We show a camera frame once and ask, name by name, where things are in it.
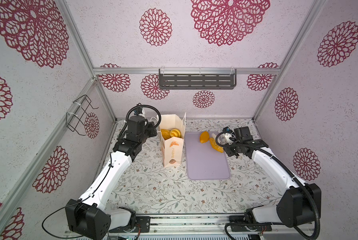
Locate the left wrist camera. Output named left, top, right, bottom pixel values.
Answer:
left=131, top=104, right=146, bottom=122

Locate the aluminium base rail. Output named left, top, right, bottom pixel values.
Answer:
left=64, top=213, right=317, bottom=238

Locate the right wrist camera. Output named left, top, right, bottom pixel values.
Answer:
left=221, top=127, right=236, bottom=145

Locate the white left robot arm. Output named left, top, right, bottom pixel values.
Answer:
left=65, top=115, right=157, bottom=240

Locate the yellow elongated bread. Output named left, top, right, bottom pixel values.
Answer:
left=209, top=137, right=224, bottom=153

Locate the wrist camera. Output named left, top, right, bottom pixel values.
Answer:
left=221, top=127, right=236, bottom=145
left=131, top=104, right=146, bottom=122

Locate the lavender plastic tray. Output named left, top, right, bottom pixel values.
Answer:
left=184, top=132, right=231, bottom=181

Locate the white paper bag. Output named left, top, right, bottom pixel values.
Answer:
left=155, top=113, right=187, bottom=168

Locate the grey metal wall shelf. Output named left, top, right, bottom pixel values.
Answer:
left=158, top=69, right=237, bottom=90

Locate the orange round flat bread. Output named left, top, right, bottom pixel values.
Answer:
left=200, top=131, right=210, bottom=144

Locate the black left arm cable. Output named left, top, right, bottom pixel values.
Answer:
left=41, top=103, right=162, bottom=240

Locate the black wire wall rack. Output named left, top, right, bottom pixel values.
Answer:
left=65, top=95, right=100, bottom=139

